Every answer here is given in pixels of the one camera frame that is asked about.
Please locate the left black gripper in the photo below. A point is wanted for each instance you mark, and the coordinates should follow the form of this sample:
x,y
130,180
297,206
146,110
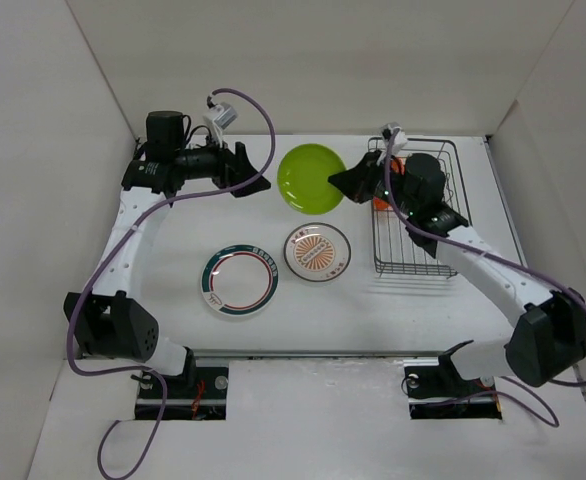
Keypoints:
x,y
231,165

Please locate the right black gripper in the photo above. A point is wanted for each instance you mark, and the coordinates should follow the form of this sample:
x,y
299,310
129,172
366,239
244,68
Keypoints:
x,y
356,182

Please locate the orange plastic plate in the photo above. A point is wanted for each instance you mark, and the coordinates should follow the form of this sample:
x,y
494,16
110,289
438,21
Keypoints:
x,y
383,202

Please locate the green plastic plate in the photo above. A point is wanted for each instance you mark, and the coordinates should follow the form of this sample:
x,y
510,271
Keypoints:
x,y
302,179

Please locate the white plate teal rim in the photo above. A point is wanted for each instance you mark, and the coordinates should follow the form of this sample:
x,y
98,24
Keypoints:
x,y
239,280

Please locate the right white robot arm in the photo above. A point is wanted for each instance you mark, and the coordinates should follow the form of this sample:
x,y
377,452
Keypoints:
x,y
549,327

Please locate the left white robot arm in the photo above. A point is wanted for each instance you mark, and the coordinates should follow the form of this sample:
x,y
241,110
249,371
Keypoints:
x,y
105,318

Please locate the white plate orange sunburst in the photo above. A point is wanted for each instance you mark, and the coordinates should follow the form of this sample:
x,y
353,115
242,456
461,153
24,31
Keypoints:
x,y
317,252

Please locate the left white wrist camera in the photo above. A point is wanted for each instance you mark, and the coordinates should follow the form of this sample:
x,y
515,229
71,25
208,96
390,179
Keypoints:
x,y
217,119

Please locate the dark wire dish rack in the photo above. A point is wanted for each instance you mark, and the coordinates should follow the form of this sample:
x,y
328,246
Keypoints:
x,y
393,250

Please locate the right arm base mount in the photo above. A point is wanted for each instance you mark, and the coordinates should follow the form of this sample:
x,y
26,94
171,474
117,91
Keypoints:
x,y
436,393

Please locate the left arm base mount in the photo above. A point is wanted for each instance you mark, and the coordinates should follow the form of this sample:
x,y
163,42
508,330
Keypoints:
x,y
205,400

